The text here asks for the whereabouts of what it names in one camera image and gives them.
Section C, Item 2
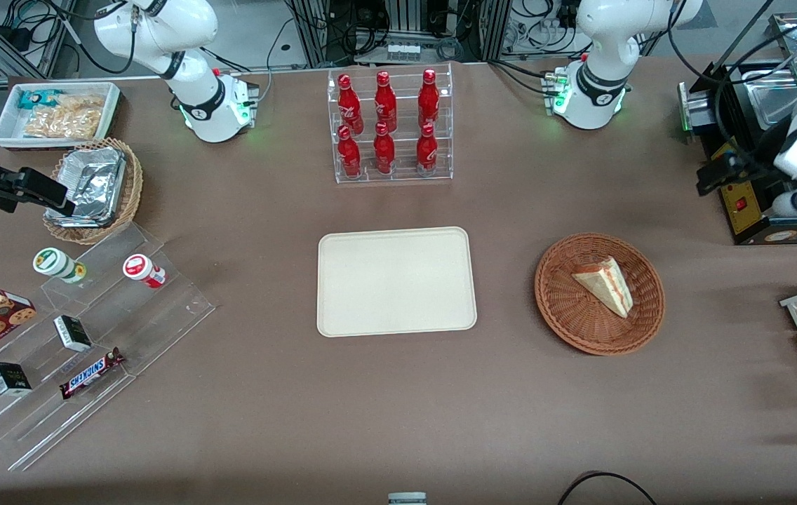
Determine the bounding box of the tan wicker basket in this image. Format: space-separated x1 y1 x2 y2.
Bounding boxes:
42 137 144 245

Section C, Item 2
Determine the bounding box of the Snickers chocolate bar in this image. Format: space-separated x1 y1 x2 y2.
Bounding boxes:
59 347 126 400

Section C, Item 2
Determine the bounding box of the triangular sandwich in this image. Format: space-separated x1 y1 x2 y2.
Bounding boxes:
571 256 634 320

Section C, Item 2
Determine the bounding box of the round brown wicker basket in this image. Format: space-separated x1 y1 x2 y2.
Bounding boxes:
534 233 666 356

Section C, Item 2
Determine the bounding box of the clear acrylic bottle rack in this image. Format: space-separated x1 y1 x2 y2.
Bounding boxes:
327 62 454 184

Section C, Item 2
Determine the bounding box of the teal snack packet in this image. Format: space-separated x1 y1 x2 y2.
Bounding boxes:
16 88 64 110

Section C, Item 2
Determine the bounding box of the clear bag of crackers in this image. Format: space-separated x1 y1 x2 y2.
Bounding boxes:
23 94 106 140

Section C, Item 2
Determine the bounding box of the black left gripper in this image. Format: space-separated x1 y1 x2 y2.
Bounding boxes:
696 151 770 197

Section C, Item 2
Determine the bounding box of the clear acrylic stepped shelf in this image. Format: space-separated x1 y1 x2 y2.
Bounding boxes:
0 223 216 472

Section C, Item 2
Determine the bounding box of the white rectangular snack bin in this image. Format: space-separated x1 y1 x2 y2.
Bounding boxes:
0 81 122 150

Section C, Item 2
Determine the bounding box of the cream rectangular tray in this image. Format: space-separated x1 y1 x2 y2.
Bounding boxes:
316 227 478 338

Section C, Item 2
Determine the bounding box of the green lid white cup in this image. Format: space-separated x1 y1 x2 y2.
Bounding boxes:
32 248 88 284

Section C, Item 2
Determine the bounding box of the silver foil container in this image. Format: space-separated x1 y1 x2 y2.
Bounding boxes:
46 146 127 228

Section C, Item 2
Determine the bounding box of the black food warmer cabinet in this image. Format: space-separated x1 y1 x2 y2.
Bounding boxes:
677 11 797 246

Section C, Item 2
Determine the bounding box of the red cola bottle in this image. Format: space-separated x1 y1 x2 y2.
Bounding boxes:
418 69 441 130
337 126 363 179
375 71 398 133
338 74 362 135
415 122 438 173
373 122 396 175

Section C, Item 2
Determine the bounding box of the small black carton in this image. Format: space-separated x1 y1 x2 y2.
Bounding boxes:
0 362 33 397
53 315 93 353

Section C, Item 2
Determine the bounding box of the black looped cable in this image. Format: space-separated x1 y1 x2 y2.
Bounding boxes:
556 471 659 505

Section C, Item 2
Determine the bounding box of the red lid white cup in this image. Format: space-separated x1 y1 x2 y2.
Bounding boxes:
123 254 167 289

